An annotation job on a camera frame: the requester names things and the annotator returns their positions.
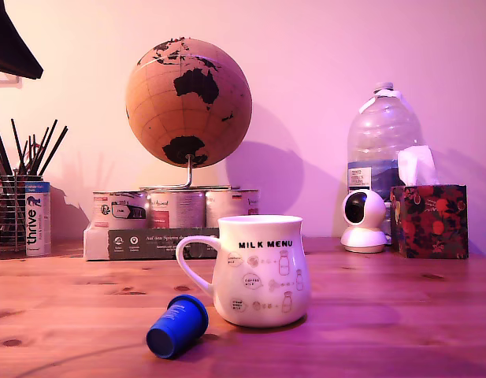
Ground black reed stick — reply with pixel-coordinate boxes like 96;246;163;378
37;125;69;176
10;118;26;175
31;119;59;176
24;126;50;175
0;122;14;176

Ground white tissue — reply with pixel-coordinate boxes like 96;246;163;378
397;144;441;187

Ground large clear water bottle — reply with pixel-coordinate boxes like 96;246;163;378
347;81;424;237

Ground wire metal holder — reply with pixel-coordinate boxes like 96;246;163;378
0;172;32;253

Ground cork globe on metal stand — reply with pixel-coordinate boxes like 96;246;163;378
124;36;254;192

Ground small white round camera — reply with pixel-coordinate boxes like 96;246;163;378
340;189;389;254

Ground blue coffee capsule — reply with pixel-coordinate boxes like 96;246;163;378
146;294;210;360

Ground floral tissue box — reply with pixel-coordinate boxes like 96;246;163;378
389;183;469;260

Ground white thrive tube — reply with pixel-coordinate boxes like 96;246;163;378
24;180;52;258

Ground white milk menu mug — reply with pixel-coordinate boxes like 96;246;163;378
175;214;312;329

